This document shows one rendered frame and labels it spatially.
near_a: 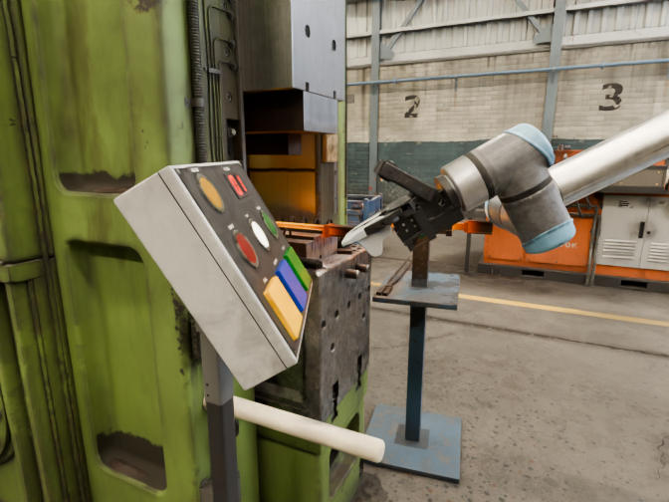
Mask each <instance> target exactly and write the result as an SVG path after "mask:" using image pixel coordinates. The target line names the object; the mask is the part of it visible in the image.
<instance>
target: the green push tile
mask: <svg viewBox="0 0 669 502"><path fill-rule="evenodd" d="M283 257H284V259H285V260H286V261H287V262H288V264H289V266H290V267H291V269H292V270H293V272H294V274H295V275H296V277H297V278H298V280H299V282H300V283H301V285H302V287H303V288H304V290H305V291H306V292H307V291H308V290H309V286H310V282H311V277H310V275H309V274H308V272H307V270H306V269H305V267H304V265H303V264H302V262H301V260H300V259H299V257H298V256H297V254H296V252H295V251H294V249H293V247H289V248H287V250H286V252H285V254H284V256H283Z"/></svg>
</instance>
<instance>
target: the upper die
mask: <svg viewBox="0 0 669 502"><path fill-rule="evenodd" d="M243 99H244V121H245V134H254V133H297V134H337V100H335V99H331V98H327V97H323V96H320V95H316V94H312V93H308V92H305V91H298V92H284V93H270V94H258V95H244V96H243Z"/></svg>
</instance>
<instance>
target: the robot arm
mask: <svg viewBox="0 0 669 502"><path fill-rule="evenodd" d="M668 157H669V110H667V111H665V112H663V113H661V114H659V115H657V116H655V117H653V118H651V119H649V120H646V121H644V122H642V123H640V124H638V125H635V126H633V127H631V128H629V129H627V130H625V131H623V132H621V133H619V134H617V135H615V136H613V137H610V138H608V139H606V140H604V141H602V142H600V143H598V144H596V145H594V146H592V147H590V148H588V149H586V150H584V151H582V152H580V153H578V154H576V155H574V156H571V157H569V158H567V159H565V160H563V161H561V162H559V163H557V164H555V165H553V164H554V162H555V154H554V153H553V148H552V146H551V144H550V143H549V141H548V140H547V138H546V137H545V136H544V135H543V134H542V133H541V132H540V131H539V130H538V129H537V128H535V127H534V126H532V125H528V124H519V125H516V126H514V127H512V128H510V129H508V130H504V131H502V133H501V134H499V135H497V136H496V137H494V138H492V139H491V140H489V141H487V142H485V143H484V144H482V145H480V146H478V147H477V148H475V149H473V150H471V151H470V152H468V153H466V154H465V155H462V156H460V157H459V158H457V159H455V160H453V161H452V162H450V163H448V164H446V165H445V166H443V167H441V170H440V171H441V174H440V175H438V176H436V177H435V178H434V182H435V185H436V187H437V189H438V190H437V189H435V188H434V187H432V186H430V185H428V184H426V183H424V182H422V181H421V180H419V179H417V178H415V177H413V176H411V175H410V174H408V173H406V172H404V171H402V170H401V169H399V168H397V167H398V165H396V164H394V162H393V161H391V160H387V159H386V160H379V161H378V163H377V164H376V166H375V168H374V172H375V173H376V176H377V177H379V178H380V179H381V180H382V181H387V182H388V183H389V181H391V182H393V183H395V184H397V185H399V186H400V187H402V188H404V189H406V190H408V191H410V192H409V193H408V195H405V196H402V197H400V198H398V199H396V200H395V201H393V202H391V203H390V204H388V205H387V206H386V207H385V208H383V209H382V210H380V211H378V212H376V213H375V214H373V215H372V216H370V217H369V218H367V219H366V220H364V221H363V222H362V223H360V224H359V225H357V226H356V227H355V228H353V229H352V230H351V231H349V232H348V233H347V234H346V235H345V237H344V239H343V240H342V242H341V245H342V246H346V245H348V244H351V243H353V242H355V241H357V242H358V243H359V244H360V245H361V246H362V247H363V248H364V249H365V250H366V251H367V252H368V253H369V254H370V255H371V256H373V257H377V256H379V255H381V254H382V241H383V240H384V239H385V238H387V237H388V236H390V235H391V233H392V227H391V226H390V224H393V226H394V227H393V229H394V231H395V232H396V234H397V236H398V237H399V238H400V240H401V241H402V243H403V244H404V246H407V247H408V249H409V251H410V252H411V251H413V250H415V249H417V248H419V247H420V246H422V245H424V244H426V243H428V242H430V241H431V240H433V239H435V238H437V237H436V235H437V234H438V233H440V232H442V231H444V230H446V229H447V228H449V227H451V226H453V225H455V224H456V223H458V222H460V221H462V220H464V219H465V218H464V216H463V214H462V212H461V210H462V211H464V212H468V211H470V210H472V209H473V208H475V207H477V206H479V205H481V204H482V203H484V202H485V212H486V215H487V217H488V218H489V220H490V221H491V222H492V223H493V224H494V225H495V226H497V227H499V228H502V229H505V230H507V231H509V232H510V233H512V234H514V235H516V236H518V237H519V239H520V241H521V243H522V245H521V246H522V247H523V248H524V249H525V251H526V252H527V253H529V254H541V253H545V252H548V251H551V250H554V249H556V248H558V247H560V246H561V245H563V244H565V243H566V242H568V241H569V240H570V239H571V238H572V237H573V236H574V234H575V227H574V225H573V219H572V218H570V216H569V214H568V212H567V210H566V208H565V207H566V206H567V205H569V204H571V203H573V202H575V201H577V200H579V199H581V198H584V197H586V196H588V195H590V194H591V193H593V192H595V191H597V190H600V189H602V188H604V187H606V186H608V185H610V184H612V183H614V182H617V181H619V180H621V179H623V178H625V177H627V176H629V175H631V174H634V173H636V172H638V171H640V170H642V169H644V168H646V167H649V166H651V165H653V164H655V163H657V162H659V161H661V160H663V159H666V158H668ZM441 200H442V201H441ZM440 201H441V203H439V204H438V202H440ZM460 209H461V210H460ZM425 235H426V236H427V238H428V240H426V241H424V242H423V243H421V244H419V245H417V246H414V244H416V243H417V241H416V240H417V239H422V238H423V237H425Z"/></svg>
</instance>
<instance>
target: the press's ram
mask: <svg viewBox="0 0 669 502"><path fill-rule="evenodd" d="M239 12H240V34H241V56H242V77H243V96H244V95H258V94H270V93H284V92H298V91H305V92H308V93H312V94H316V95H320V96H323V97H327V98H331V99H335V100H337V101H338V102H344V0H239Z"/></svg>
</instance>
